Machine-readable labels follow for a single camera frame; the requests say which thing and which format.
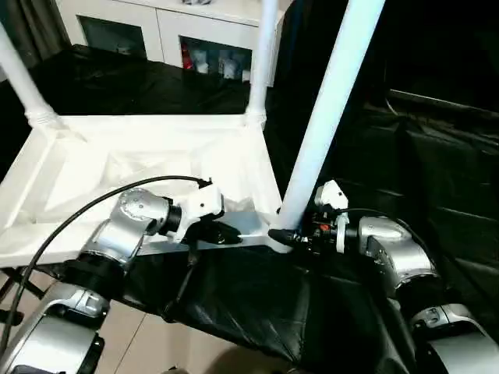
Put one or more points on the white plastic table top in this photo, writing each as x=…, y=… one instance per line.
x=156, y=132

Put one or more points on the white plastic table leg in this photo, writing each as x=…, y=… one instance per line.
x=331, y=97
x=19, y=78
x=263, y=58

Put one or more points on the black mat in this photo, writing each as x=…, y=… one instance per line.
x=429, y=175

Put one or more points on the black panel with blue edge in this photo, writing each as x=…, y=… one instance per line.
x=288, y=39

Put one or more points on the black floor stand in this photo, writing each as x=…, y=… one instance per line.
x=15, y=280

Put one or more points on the white glass-door cabinet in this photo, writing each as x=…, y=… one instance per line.
x=163, y=23

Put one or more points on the black and white bundle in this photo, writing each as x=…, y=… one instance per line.
x=197, y=1

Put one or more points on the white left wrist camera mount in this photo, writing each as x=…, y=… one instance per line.
x=202, y=202

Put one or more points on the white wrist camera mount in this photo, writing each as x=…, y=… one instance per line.
x=202, y=202
x=331, y=196

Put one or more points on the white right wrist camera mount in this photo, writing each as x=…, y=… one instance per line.
x=331, y=196

